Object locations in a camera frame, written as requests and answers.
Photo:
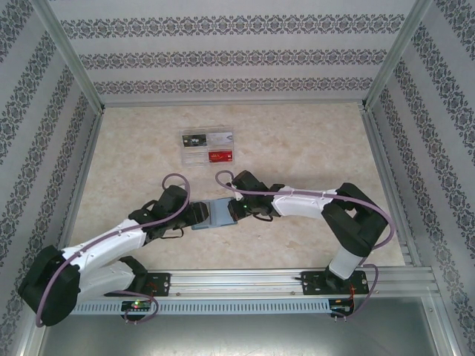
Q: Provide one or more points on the red VIP card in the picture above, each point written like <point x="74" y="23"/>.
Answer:
<point x="221" y="157"/>

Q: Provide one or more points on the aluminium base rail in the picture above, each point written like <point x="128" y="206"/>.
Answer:
<point x="237" y="282"/>

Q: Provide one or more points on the blue leather card holder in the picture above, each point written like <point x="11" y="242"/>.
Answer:
<point x="219" y="215"/>

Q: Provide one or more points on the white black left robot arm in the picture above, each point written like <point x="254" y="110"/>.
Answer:
<point x="107" y="241"/>

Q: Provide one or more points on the aluminium side rail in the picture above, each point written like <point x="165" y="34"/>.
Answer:
<point x="393" y="185"/>
<point x="83" y="185"/>

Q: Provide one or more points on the silver card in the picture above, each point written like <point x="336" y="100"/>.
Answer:
<point x="220" y="139"/>

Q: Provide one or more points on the small circuit board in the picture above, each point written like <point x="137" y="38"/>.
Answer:
<point x="342" y="310"/>
<point x="137" y="306"/>

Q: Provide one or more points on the aluminium frame post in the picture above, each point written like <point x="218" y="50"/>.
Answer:
<point x="70" y="55"/>
<point x="397" y="55"/>

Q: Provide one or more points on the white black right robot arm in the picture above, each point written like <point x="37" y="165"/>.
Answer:
<point x="297" y="205"/>

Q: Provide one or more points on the clear acrylic tray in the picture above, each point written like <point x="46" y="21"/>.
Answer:
<point x="193" y="157"/>

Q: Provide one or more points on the black card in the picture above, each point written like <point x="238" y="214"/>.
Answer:
<point x="194" y="140"/>

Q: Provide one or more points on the grey metal sheet panel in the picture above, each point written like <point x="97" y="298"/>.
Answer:
<point x="237" y="335"/>

